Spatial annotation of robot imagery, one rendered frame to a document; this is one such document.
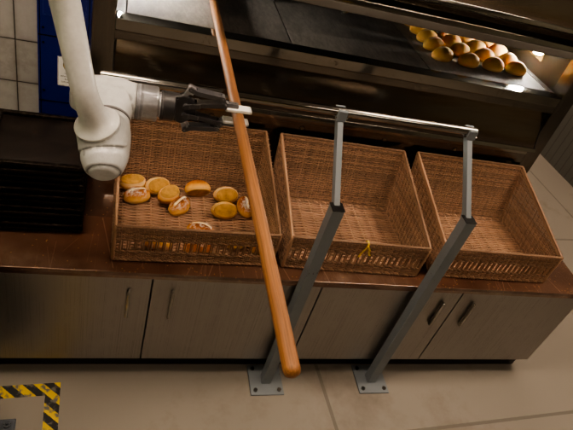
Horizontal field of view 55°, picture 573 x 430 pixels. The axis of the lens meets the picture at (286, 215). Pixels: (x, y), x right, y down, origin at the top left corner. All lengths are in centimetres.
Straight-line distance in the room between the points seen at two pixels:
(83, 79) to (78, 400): 134
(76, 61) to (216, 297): 103
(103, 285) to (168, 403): 59
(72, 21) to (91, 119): 20
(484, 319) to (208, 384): 119
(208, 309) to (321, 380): 69
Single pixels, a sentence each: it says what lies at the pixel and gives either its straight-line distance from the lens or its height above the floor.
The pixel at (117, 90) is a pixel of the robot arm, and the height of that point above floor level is 124.
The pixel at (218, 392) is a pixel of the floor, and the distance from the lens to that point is 229.
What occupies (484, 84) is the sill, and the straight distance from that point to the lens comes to 239.
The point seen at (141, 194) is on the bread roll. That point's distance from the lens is 204.
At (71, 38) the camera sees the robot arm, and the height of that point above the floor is 141.
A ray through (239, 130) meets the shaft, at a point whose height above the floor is 121.
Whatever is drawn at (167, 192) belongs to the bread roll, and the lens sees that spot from 205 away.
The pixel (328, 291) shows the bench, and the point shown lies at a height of 52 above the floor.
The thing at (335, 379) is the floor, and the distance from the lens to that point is 248.
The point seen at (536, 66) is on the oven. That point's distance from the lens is 278.
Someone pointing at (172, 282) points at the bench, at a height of 53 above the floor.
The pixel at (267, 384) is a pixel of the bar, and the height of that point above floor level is 1.
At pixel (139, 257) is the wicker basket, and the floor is 59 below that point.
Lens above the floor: 192
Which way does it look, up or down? 38 degrees down
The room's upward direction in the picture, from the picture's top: 19 degrees clockwise
